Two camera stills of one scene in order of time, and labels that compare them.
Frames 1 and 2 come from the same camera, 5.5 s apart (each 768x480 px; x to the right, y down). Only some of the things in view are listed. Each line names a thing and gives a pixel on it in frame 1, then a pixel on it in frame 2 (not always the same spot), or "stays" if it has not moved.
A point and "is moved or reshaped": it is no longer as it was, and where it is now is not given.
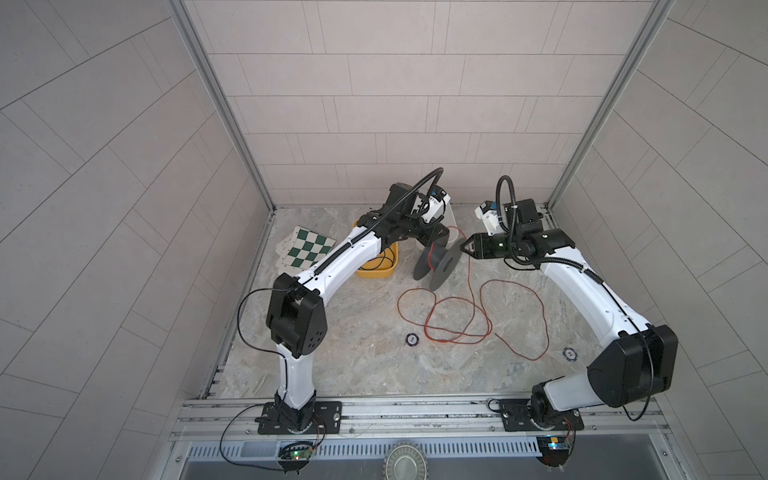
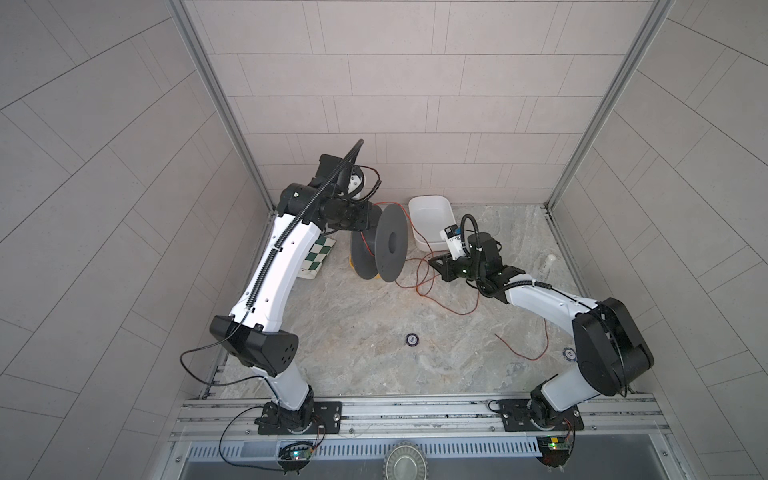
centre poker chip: [412, 339] stays
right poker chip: [569, 354] stays
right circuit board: [554, 446] stays
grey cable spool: [438, 262] is moved or reshaped
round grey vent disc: [405, 461] stays
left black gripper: [427, 232] to [362, 216]
